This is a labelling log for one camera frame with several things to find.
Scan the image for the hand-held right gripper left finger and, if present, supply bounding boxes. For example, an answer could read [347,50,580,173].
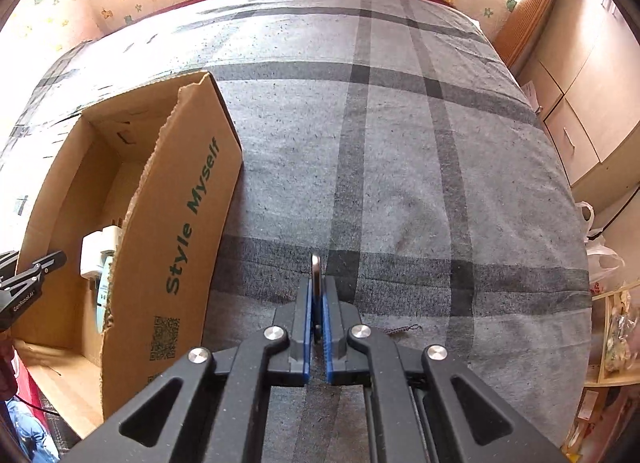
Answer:
[60,275,313,463]

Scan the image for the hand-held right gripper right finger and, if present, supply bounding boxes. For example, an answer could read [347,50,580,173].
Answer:
[321,275,571,463]

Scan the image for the large white charger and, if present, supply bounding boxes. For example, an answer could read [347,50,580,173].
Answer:
[81,232,119,280]

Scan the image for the teal tube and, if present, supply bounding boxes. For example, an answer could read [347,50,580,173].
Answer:
[95,250,115,335]

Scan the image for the beaded keychain with carabiner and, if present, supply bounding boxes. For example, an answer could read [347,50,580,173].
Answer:
[311,253,422,344]

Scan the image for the cardboard box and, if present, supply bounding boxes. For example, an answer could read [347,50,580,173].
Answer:
[10,70,244,421]

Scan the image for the person's leg in jeans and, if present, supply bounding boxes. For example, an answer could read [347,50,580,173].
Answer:
[7,395,61,462]

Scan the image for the wooden shelf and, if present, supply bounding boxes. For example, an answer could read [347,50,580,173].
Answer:
[560,278,640,463]

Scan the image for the white plastic bag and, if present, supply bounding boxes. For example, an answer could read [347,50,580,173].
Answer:
[575,200,609,240]
[585,238,627,295]

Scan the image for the white and red paper bag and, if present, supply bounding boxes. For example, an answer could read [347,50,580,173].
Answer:
[520,80,542,114]

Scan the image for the beige wardrobe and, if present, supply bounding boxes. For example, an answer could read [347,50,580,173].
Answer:
[515,0,640,189]

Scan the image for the rolled brown mat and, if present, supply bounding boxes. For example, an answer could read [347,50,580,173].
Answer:
[492,0,571,69]

